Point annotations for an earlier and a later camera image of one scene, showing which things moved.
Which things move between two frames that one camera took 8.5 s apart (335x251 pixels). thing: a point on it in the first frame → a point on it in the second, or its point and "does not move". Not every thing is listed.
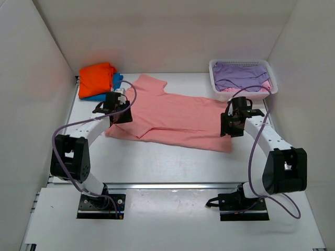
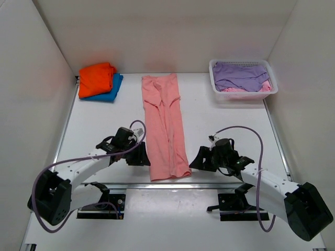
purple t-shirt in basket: [227, 75] does not move
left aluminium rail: [77, 81] does not move
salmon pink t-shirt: [173, 118] → [166, 147]
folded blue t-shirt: [116, 79] does not move
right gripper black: [225, 129] → [204, 153]
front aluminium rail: [174, 185] does not move
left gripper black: [127, 117] → [141, 158]
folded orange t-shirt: [96, 80] does not move
